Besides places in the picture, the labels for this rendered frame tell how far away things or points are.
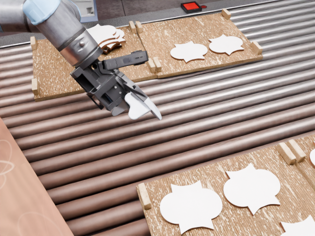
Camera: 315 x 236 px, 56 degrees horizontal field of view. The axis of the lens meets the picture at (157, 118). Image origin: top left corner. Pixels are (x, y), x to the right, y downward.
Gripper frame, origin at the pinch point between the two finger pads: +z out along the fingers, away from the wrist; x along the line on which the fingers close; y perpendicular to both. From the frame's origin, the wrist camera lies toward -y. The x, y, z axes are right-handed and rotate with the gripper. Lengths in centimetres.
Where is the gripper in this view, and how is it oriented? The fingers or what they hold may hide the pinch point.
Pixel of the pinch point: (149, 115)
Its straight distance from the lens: 72.6
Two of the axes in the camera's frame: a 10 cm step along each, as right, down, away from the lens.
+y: -6.6, 7.0, -2.9
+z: 6.0, 7.1, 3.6
